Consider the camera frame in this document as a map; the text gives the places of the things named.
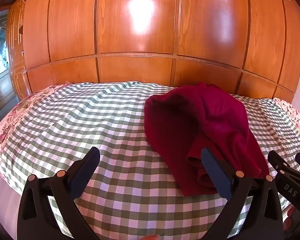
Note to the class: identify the dark red knit garment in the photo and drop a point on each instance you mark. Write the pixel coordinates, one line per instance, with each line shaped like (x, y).
(202, 120)

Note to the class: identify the glass door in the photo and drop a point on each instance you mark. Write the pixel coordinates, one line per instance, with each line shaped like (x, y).
(0, 62)

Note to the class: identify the floral bedspread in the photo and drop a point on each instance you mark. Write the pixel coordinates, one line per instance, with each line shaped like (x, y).
(17, 120)

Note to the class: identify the wooden wardrobe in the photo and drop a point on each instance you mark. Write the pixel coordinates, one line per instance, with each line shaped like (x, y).
(140, 30)

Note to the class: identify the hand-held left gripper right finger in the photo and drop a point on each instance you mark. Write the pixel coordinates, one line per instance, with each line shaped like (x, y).
(215, 170)

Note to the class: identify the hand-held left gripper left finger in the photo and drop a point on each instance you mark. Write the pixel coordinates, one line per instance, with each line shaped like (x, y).
(86, 170)

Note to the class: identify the green white checked blanket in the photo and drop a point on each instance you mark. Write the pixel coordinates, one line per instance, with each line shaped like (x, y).
(90, 120)

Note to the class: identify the person's right hand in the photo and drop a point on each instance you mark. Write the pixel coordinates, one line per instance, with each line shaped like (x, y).
(288, 220)

